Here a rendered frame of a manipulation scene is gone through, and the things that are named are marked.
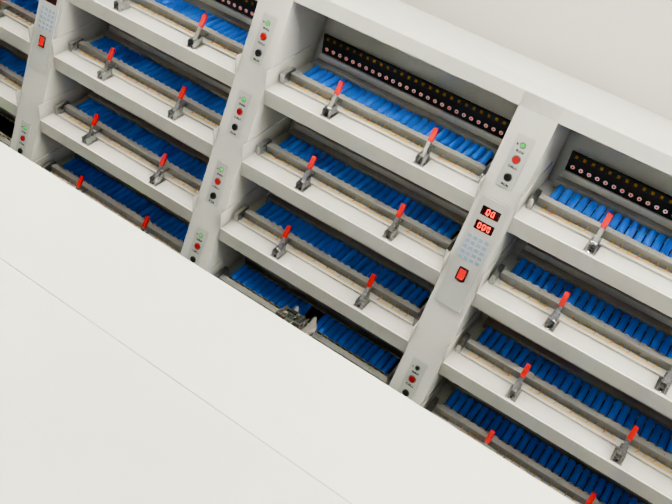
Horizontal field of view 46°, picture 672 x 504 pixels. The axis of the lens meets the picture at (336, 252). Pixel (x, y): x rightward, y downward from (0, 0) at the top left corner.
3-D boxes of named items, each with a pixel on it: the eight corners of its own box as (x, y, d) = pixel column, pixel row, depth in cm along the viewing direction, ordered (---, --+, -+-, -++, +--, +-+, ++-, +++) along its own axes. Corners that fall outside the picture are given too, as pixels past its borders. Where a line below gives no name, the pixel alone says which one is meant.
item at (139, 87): (212, 159, 215) (214, 116, 205) (54, 69, 235) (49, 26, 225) (259, 127, 228) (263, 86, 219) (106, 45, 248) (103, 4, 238)
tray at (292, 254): (405, 353, 200) (417, 316, 190) (218, 239, 220) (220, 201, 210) (443, 308, 213) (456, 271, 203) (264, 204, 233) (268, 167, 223)
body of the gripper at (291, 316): (311, 318, 201) (286, 334, 191) (301, 345, 205) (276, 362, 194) (287, 303, 203) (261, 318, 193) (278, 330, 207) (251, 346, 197)
